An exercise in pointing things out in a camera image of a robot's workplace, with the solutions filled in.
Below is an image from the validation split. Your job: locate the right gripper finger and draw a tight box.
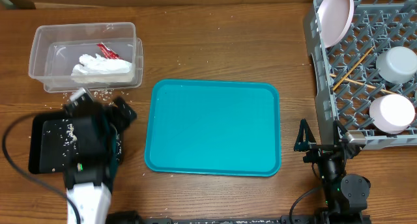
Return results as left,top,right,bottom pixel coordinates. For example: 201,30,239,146
333,120,348,145
294,119,317,152

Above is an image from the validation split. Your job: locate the small pink bowl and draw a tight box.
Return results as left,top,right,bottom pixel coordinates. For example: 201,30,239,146
369,94,416,134

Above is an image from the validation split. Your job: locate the white napkin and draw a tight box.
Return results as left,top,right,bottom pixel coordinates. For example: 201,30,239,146
71,53,134,83

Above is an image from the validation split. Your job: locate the wooden chopstick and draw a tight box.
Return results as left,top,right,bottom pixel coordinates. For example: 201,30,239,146
330,74,397,94
332,46,375,91

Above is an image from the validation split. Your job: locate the red snack wrapper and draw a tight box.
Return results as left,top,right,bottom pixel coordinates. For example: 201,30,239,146
97,43,121,59

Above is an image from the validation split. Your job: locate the grey-white bowl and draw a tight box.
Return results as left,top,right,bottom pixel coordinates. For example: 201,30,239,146
376,46,416,84

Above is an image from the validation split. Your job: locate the large white plate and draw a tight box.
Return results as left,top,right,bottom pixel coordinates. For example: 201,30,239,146
317,0,354,48

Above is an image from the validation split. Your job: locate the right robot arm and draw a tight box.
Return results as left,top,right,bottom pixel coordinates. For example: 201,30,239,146
289,119,371,223

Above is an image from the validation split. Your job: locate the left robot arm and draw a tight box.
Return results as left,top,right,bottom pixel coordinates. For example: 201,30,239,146
63,88,137,223

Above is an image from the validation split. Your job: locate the grey dishwasher rack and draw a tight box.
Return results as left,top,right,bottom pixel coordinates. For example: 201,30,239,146
303,0,416,150

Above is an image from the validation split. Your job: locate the scattered rice on table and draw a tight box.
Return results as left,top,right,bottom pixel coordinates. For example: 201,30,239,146
44,89,129,109

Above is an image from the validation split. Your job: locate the black plastic tray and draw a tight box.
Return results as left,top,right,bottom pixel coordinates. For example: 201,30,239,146
29,111,122,175

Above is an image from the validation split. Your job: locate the teal serving tray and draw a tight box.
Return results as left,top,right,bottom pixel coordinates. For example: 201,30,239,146
144,79,281,177

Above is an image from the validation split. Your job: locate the clear plastic container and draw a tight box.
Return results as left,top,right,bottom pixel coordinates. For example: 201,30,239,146
29,22,143,92

